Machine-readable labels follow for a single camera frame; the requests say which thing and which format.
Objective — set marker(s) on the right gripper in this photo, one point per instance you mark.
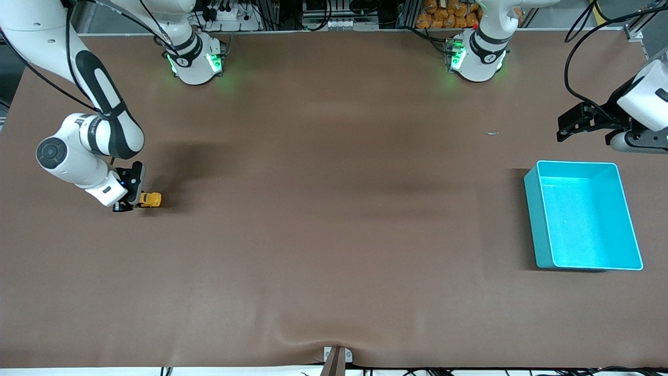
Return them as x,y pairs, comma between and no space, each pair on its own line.
122,207

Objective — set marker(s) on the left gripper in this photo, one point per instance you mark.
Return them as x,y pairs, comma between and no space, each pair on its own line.
611,113

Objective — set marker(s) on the yellow toy beetle car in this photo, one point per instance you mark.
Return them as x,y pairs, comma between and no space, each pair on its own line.
151,199

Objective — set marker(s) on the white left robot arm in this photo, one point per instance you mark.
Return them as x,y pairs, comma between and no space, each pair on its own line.
480,60

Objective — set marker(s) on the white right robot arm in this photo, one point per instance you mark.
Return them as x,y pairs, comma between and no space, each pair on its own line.
78,167

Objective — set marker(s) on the turquoise plastic bin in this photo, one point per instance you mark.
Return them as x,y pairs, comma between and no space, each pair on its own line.
584,224

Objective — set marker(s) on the orange items pile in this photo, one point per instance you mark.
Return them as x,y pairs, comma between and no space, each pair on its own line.
449,15

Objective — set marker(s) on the brown table mat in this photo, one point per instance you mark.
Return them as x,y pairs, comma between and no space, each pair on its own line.
334,235

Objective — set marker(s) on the white power strip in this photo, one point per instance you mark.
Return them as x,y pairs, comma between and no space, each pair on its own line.
229,15

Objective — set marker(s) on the white connector block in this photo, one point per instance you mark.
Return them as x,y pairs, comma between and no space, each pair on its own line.
339,23

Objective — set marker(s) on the metal corner bracket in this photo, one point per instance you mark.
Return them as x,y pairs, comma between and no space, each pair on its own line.
634,34

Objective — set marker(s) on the aluminium frame post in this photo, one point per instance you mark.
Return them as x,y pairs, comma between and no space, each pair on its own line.
407,13
271,13

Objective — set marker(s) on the metal table clamp bracket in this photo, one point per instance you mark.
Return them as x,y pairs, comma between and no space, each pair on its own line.
336,363

